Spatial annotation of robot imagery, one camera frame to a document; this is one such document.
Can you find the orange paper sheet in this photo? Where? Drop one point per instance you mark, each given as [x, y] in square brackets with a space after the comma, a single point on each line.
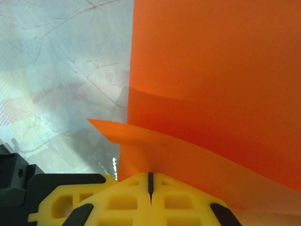
[211, 70]

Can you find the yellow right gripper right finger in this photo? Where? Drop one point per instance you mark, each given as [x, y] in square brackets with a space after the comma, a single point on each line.
[160, 212]

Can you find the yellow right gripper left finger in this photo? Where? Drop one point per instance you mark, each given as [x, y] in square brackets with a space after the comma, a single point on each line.
[141, 207]

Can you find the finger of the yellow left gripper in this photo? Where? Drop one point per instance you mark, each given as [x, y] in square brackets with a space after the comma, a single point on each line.
[70, 190]

